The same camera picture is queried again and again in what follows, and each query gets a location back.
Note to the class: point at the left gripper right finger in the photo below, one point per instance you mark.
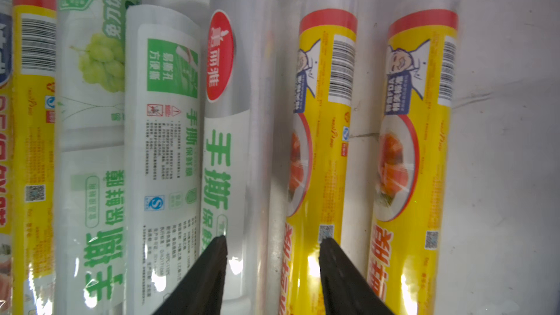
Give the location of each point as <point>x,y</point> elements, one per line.
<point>344,289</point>

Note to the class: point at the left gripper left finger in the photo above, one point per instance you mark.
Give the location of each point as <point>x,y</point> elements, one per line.
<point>201,290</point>

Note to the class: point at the white roll red oval label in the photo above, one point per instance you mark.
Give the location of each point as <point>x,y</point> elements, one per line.
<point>238,145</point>

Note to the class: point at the white green text roll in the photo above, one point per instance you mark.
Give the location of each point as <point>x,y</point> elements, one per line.
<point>161,153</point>

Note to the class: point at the white roll grape picture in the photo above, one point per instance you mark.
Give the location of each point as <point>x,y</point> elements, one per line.
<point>89,168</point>

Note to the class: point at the yellow wrap roll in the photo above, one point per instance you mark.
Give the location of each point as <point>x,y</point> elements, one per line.
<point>419,76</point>
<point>33,99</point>
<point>324,81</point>

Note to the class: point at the yellow wrap roll right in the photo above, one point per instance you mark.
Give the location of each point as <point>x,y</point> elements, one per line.
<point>419,76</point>

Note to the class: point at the yellow wrap roll far left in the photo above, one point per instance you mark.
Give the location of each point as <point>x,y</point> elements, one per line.
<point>33,99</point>

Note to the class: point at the long yellow wrap box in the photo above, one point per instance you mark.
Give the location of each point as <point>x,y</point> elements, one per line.
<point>6,158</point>

